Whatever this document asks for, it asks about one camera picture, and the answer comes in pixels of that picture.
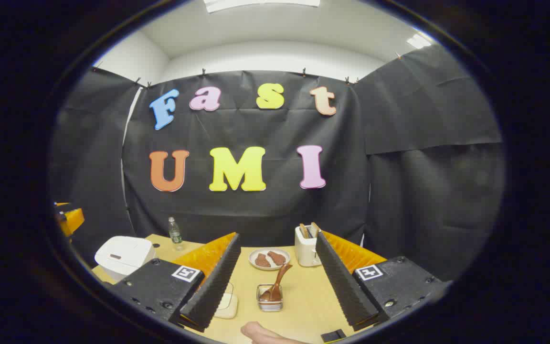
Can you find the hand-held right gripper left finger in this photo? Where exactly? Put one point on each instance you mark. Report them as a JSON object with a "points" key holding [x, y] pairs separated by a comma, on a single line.
{"points": [[217, 282]]}

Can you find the toast slice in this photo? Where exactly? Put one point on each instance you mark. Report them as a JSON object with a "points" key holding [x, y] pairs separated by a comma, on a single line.
{"points": [[304, 231], [314, 228]]}

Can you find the white rice cooker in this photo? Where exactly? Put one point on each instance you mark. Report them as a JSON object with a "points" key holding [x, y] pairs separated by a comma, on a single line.
{"points": [[122, 253]]}

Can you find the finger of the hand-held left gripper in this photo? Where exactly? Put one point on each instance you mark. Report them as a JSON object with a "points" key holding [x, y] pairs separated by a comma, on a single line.
{"points": [[72, 220]]}

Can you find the clear box of white rice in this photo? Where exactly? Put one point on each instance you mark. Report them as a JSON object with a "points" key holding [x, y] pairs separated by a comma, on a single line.
{"points": [[227, 306]]}

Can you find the small ceiling light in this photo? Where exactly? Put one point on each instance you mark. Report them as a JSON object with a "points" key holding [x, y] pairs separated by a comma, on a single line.
{"points": [[418, 41]]}

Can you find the clear plastic water bottle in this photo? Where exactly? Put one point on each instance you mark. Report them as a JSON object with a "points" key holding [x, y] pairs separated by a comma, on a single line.
{"points": [[175, 234]]}

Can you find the brown meat piece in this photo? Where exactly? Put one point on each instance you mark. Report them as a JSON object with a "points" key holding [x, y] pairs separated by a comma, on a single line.
{"points": [[277, 258], [262, 261]]}

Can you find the white toaster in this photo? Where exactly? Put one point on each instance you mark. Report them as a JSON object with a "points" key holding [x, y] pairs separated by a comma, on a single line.
{"points": [[306, 253]]}

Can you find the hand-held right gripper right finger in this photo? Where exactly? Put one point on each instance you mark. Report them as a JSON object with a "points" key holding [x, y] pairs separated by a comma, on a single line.
{"points": [[339, 282]]}

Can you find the large ceiling light panel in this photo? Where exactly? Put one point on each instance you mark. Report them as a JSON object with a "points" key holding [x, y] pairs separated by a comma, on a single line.
{"points": [[260, 4]]}

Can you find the white round plate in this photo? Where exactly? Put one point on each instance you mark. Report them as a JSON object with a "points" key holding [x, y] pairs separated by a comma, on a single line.
{"points": [[256, 263]]}

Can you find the brown wooden spoon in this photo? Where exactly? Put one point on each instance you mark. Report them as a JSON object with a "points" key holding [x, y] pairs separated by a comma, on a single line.
{"points": [[277, 284]]}

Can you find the black backdrop cloth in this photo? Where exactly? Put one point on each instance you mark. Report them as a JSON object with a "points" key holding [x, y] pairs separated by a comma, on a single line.
{"points": [[265, 210]]}

